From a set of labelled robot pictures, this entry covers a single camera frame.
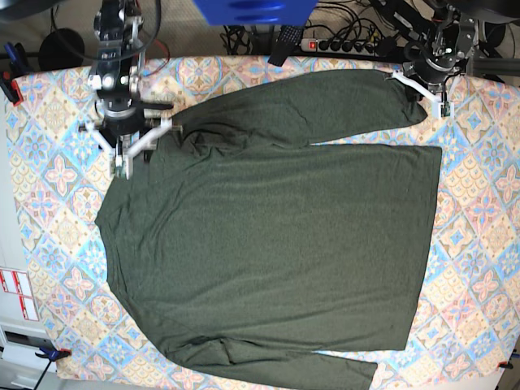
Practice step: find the black power strip red switch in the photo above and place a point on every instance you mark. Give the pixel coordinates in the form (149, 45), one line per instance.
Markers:
(336, 46)

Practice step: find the black round stool base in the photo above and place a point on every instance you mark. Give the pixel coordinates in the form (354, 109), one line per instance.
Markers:
(53, 55)

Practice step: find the dark green long-sleeve T-shirt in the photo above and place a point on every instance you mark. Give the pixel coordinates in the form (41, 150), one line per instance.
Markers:
(254, 247)

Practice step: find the clamp bottom right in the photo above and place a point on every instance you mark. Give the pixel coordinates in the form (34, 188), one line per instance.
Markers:
(506, 365)

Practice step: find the blue clamp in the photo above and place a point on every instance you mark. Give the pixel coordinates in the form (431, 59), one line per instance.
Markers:
(9, 85)
(51, 355)

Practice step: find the red white label stickers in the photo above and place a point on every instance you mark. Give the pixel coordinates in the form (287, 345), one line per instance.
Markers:
(16, 286)

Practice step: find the colourful patterned tablecloth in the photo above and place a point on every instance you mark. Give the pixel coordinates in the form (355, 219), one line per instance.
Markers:
(467, 321)

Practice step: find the blue plastic box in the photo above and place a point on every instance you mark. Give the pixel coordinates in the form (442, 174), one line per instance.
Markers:
(251, 12)

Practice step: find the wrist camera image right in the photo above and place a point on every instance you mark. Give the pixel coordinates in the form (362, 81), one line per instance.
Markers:
(442, 109)

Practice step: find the blue clamp top left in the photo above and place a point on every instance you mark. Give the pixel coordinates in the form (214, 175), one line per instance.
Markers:
(9, 85)

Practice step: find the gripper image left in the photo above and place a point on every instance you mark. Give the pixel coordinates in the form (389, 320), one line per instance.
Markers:
(126, 116)

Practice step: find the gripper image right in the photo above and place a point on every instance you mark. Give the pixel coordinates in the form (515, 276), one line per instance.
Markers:
(429, 78)

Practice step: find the blue clamp bottom left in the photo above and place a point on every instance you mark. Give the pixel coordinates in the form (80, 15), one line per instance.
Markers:
(51, 355)

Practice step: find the black remote-like device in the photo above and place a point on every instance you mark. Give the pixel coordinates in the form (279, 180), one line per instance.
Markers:
(289, 38)

